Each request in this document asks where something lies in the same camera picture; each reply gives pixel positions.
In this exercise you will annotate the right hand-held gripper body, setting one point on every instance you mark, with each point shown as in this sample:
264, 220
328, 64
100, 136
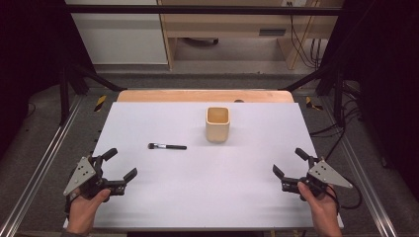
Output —
324, 173

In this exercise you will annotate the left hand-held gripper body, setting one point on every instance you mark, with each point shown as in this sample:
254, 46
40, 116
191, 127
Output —
80, 174

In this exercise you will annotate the beige square cup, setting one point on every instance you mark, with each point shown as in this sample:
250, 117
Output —
217, 133

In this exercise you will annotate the person's right hand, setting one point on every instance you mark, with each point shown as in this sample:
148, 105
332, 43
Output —
319, 207

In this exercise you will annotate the person's left hand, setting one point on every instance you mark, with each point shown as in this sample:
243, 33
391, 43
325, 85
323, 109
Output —
82, 209

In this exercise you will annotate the yellow black tape strip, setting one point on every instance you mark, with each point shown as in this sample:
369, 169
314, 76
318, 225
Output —
100, 102
309, 102

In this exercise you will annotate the black metal stand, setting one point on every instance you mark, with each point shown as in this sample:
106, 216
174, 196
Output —
339, 98
64, 98

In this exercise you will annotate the white table cover board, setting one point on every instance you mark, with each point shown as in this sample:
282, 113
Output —
197, 187

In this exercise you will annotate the wooden table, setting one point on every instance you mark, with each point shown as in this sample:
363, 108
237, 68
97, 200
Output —
181, 96

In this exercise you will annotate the white cabinet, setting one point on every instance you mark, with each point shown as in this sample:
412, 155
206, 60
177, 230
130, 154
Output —
125, 36

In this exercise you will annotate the black curtain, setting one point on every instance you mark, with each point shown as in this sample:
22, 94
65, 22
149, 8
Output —
26, 49
388, 65

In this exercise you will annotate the light wooden desk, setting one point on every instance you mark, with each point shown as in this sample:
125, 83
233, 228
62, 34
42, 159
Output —
230, 24

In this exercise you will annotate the aluminium floor rail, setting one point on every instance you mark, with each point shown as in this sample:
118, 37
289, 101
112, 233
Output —
41, 168
373, 200

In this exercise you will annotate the black horizontal frame bar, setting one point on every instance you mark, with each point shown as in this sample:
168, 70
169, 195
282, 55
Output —
197, 10

